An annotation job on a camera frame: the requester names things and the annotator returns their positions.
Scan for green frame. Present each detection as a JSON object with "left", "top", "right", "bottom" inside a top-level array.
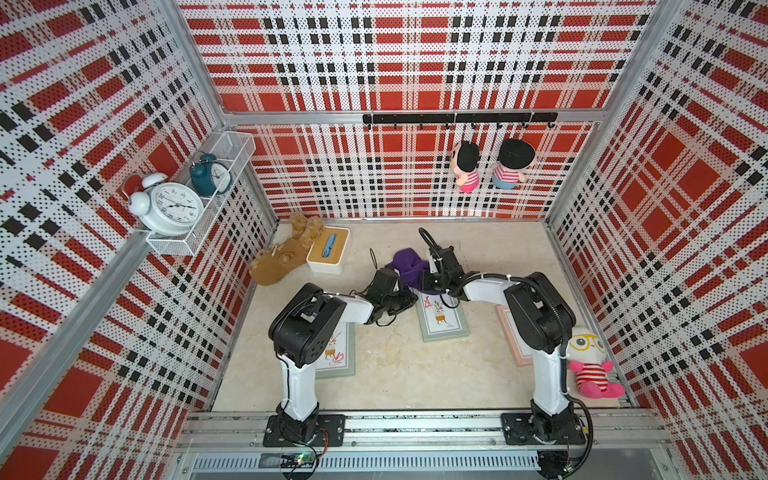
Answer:
[{"left": 416, "top": 292, "right": 470, "bottom": 342}]

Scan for teal alarm clock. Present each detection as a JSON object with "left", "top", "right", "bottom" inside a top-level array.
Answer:
[{"left": 189, "top": 153, "right": 233, "bottom": 197}]

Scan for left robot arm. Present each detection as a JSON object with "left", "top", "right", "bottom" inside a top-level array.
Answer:
[{"left": 264, "top": 268, "right": 419, "bottom": 446}]

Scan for doll blue pants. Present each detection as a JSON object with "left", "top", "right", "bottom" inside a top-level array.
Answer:
[{"left": 492, "top": 138, "right": 535, "bottom": 190}]

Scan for white box wooden lid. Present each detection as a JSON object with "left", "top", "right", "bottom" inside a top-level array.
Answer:
[{"left": 306, "top": 226, "right": 351, "bottom": 275}]

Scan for pink object behind right arm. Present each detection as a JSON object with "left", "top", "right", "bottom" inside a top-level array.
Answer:
[{"left": 566, "top": 326, "right": 625, "bottom": 399}]

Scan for blue object on box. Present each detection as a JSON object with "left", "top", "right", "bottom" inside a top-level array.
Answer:
[{"left": 322, "top": 234, "right": 337, "bottom": 258}]

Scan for pink picture frame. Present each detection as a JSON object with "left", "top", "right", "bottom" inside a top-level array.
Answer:
[{"left": 496, "top": 306, "right": 533, "bottom": 367}]

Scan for white wire shelf basket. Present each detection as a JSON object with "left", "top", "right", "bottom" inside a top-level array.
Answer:
[{"left": 142, "top": 131, "right": 259, "bottom": 257}]

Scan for green frame near arm base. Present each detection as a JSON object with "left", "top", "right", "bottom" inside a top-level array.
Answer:
[{"left": 315, "top": 323, "right": 356, "bottom": 379}]

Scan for purple microfiber cloth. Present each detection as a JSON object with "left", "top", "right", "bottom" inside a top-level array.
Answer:
[{"left": 385, "top": 248, "right": 438, "bottom": 294}]

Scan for aluminium front rail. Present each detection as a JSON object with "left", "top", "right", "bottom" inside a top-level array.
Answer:
[{"left": 178, "top": 408, "right": 671, "bottom": 453}]

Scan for green circuit board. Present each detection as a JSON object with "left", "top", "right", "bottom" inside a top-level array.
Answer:
[{"left": 280, "top": 452, "right": 317, "bottom": 470}]

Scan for brown plush toy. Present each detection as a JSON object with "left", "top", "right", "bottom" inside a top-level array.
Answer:
[{"left": 249, "top": 212, "right": 325, "bottom": 286}]

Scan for black hook rail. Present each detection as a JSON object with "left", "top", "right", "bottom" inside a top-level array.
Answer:
[{"left": 362, "top": 112, "right": 559, "bottom": 126}]

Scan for white alarm clock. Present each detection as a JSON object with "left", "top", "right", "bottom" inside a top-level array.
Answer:
[{"left": 129, "top": 172, "right": 204, "bottom": 237}]

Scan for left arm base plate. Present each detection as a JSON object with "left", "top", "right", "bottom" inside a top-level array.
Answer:
[{"left": 262, "top": 414, "right": 347, "bottom": 448}]

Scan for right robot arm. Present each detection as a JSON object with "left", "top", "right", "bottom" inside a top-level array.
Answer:
[{"left": 422, "top": 239, "right": 575, "bottom": 444}]

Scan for doll pink striped shirt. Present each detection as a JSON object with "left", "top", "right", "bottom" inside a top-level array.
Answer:
[{"left": 450, "top": 141, "right": 480, "bottom": 194}]

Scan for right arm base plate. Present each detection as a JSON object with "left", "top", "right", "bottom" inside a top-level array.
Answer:
[{"left": 501, "top": 411, "right": 587, "bottom": 446}]

